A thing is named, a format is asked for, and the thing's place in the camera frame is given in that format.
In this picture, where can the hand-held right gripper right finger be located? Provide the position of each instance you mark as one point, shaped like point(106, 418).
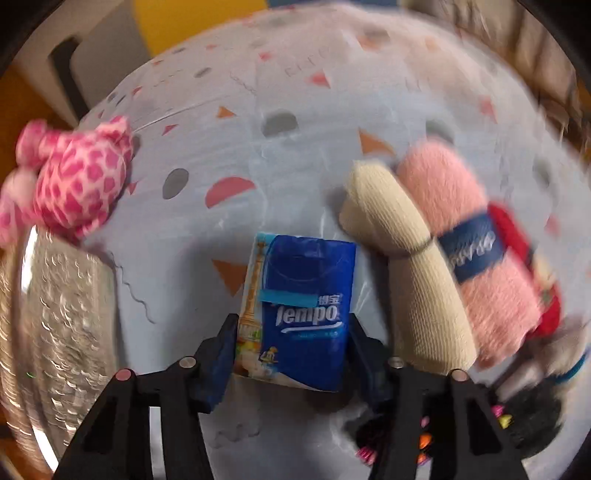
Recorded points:
point(364, 364)

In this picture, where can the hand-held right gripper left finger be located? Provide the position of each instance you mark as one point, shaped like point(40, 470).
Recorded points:
point(217, 369)

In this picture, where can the blue tissue packet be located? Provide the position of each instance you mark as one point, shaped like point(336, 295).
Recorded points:
point(304, 314)

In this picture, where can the pink fuzzy plush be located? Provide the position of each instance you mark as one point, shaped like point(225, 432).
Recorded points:
point(438, 194)

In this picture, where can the red soft toy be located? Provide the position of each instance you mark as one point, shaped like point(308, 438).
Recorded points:
point(512, 230)

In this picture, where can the silver embossed tissue box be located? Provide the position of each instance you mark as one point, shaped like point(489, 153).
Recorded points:
point(60, 332)

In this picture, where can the black-haired beaded doll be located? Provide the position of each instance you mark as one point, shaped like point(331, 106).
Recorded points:
point(531, 415)

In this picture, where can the patterned white tablecloth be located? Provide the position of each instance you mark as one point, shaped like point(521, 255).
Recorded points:
point(300, 184)

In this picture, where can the pink spotted plush toy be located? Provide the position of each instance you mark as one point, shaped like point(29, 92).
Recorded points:
point(83, 184)

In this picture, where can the patterned beige curtain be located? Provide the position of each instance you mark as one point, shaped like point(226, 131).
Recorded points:
point(531, 46)

